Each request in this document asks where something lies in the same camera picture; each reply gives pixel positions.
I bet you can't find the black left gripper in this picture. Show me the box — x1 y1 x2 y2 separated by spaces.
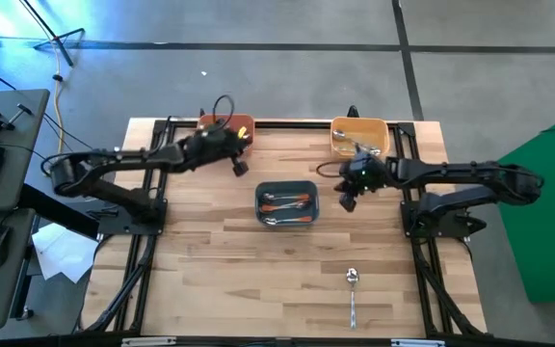
180 126 254 178

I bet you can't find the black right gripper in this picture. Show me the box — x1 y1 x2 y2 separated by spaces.
332 149 390 214

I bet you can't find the orange plastic bin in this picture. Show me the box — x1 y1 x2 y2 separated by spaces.
196 113 256 153

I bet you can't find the teal plastic bin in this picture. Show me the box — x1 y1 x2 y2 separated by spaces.
253 180 321 227

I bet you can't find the yellow plastic bin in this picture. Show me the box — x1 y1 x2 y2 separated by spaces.
330 116 392 160

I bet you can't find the black support beam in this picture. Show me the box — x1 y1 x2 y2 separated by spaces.
16 182 103 240

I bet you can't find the green panel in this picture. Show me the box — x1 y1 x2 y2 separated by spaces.
493 105 555 305

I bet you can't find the white paper sheet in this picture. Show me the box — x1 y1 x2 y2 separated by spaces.
31 222 98 284

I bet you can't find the black tripod stand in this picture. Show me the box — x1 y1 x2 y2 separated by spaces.
16 0 87 67

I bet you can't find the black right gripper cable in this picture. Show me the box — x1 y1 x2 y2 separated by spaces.
315 160 352 179

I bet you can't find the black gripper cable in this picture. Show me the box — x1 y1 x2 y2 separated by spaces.
211 93 237 134
315 160 352 179

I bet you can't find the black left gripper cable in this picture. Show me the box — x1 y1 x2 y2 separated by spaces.
211 93 237 134

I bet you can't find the black aluminium table frame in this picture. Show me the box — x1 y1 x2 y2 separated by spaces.
77 118 489 347

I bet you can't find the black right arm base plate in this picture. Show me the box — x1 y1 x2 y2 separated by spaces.
400 200 489 240

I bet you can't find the pale handled metal spoon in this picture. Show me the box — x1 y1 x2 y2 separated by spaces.
345 267 361 333

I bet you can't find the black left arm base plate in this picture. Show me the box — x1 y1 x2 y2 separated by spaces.
96 200 169 237

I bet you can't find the silver metal bracket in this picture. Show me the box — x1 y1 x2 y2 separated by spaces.
120 336 178 347
390 338 447 347

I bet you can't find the yellow floor cable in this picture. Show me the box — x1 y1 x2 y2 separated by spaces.
52 40 66 158

